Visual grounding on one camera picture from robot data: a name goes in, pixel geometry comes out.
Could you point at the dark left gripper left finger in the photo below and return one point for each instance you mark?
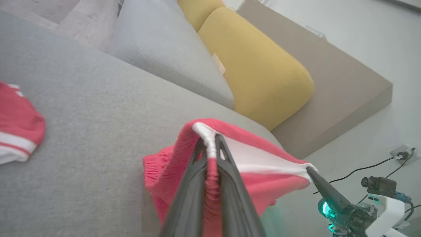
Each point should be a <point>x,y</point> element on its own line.
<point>187,210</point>

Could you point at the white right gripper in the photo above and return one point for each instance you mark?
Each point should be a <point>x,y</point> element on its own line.
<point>355,219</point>

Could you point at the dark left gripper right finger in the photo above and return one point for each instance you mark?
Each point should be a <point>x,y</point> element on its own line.
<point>236,214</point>

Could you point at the red shorts wide white stripe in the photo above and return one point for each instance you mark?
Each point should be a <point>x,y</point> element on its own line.
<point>263,184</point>

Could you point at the red shorts thin striped trim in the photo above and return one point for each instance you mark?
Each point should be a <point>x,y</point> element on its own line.
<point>16,121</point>

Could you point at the taupe sofa back panel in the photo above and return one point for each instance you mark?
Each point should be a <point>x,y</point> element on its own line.
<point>345,92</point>

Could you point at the large grey sofa seat cushion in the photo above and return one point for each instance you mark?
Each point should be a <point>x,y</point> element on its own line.
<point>98,115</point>

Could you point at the large yellow sofa back cushion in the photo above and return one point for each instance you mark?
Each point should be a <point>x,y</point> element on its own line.
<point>256,72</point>

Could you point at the beige cushion label tag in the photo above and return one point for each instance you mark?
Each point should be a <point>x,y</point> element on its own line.
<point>219,64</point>

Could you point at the small grey sofa seat cushion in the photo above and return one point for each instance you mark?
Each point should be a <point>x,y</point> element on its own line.
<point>164,42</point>

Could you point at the small yellow sofa back cushion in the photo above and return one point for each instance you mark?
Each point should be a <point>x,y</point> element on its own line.
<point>197,11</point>

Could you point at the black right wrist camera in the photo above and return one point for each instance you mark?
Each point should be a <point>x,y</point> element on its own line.
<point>381,187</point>

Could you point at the white wall socket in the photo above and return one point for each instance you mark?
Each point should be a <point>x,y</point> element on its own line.
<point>406,149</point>

